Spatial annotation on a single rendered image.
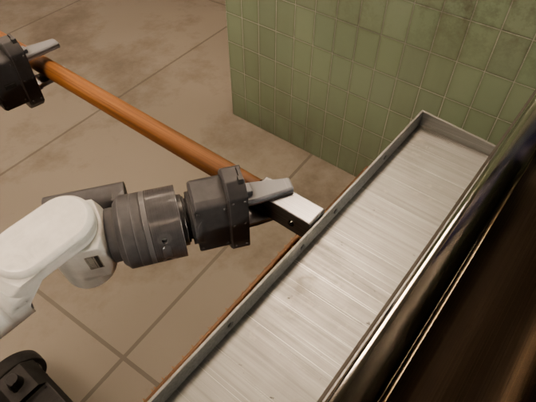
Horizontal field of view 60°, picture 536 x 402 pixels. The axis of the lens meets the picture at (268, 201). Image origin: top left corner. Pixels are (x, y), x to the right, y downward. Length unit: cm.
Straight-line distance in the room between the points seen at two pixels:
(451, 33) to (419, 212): 122
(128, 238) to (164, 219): 4
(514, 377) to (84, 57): 328
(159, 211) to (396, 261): 28
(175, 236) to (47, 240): 13
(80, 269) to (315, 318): 27
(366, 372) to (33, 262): 38
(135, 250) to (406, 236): 32
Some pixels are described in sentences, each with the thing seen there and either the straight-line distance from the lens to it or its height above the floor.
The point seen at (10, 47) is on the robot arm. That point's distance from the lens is 85.
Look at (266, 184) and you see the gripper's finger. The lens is 56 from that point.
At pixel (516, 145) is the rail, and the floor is 144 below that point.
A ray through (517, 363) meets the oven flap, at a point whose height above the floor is 141.
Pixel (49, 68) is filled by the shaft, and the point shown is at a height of 121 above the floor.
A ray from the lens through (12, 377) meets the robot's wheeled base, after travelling 166.
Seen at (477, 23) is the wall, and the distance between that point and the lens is 174.
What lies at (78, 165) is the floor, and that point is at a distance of 255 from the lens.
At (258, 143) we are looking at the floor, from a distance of 248.
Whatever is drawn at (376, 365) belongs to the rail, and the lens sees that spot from 21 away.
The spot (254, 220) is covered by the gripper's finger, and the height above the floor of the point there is 118.
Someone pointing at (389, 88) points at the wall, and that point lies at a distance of 198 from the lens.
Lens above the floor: 163
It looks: 48 degrees down
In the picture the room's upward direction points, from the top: straight up
